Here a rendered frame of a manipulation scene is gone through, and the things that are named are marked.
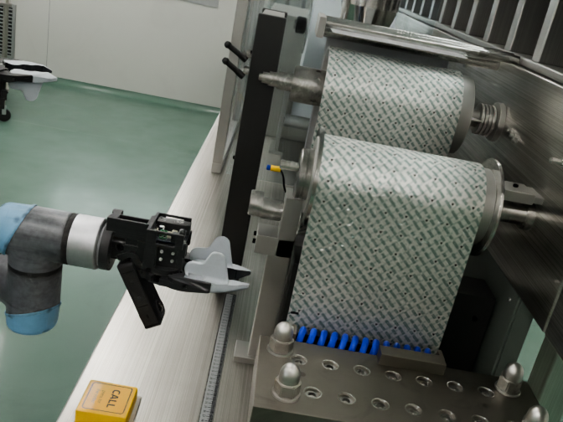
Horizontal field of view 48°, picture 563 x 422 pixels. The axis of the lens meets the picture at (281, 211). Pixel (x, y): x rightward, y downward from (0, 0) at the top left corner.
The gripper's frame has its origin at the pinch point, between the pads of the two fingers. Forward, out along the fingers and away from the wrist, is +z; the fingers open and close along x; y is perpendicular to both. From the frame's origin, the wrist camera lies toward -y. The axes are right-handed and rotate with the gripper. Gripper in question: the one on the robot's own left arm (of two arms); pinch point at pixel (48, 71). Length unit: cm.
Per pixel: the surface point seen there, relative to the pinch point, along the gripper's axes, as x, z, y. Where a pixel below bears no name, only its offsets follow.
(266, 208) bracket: 60, 18, -2
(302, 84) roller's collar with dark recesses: 43, 31, -16
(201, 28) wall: -430, 258, 103
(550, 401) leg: 91, 68, 22
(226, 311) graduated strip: 50, 23, 27
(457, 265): 82, 36, -5
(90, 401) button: 68, -9, 22
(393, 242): 77, 28, -6
